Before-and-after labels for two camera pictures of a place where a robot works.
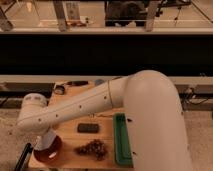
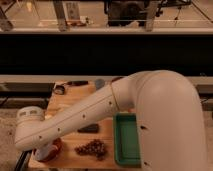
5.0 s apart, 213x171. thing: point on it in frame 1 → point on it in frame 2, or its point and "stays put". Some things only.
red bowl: (51, 153) stays put
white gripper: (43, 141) → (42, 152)
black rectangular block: (88, 128) stays put
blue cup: (99, 81) stays put
